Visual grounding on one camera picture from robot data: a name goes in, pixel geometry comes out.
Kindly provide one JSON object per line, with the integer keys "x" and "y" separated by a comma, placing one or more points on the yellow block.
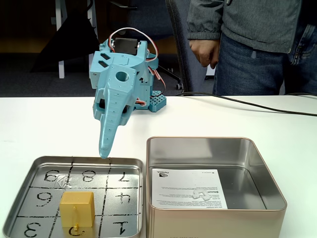
{"x": 76, "y": 210}

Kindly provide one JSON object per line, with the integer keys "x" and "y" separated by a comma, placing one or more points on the gold metal tin bin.
{"x": 223, "y": 223}

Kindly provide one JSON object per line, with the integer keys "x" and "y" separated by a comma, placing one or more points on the person's hand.
{"x": 204, "y": 53}

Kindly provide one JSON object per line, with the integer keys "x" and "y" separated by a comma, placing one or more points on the metal tin lid with numbers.
{"x": 119, "y": 178}

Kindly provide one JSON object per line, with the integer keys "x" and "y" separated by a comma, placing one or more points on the black cloth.
{"x": 69, "y": 42}

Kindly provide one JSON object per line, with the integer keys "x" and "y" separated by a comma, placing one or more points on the dark fabric chair backrest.
{"x": 185, "y": 49}

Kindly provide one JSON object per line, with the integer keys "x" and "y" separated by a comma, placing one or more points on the dark office chair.
{"x": 148, "y": 15}

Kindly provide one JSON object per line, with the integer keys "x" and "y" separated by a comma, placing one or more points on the small clear plastic piece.
{"x": 61, "y": 182}

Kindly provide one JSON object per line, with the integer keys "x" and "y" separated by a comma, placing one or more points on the printed white paper sheet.
{"x": 173, "y": 193}

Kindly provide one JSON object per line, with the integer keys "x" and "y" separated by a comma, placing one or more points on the small white plastic piece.
{"x": 201, "y": 195}

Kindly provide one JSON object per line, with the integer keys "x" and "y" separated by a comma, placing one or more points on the person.
{"x": 247, "y": 24}

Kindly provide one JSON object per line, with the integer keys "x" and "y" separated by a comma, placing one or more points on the white stand frame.
{"x": 62, "y": 69}

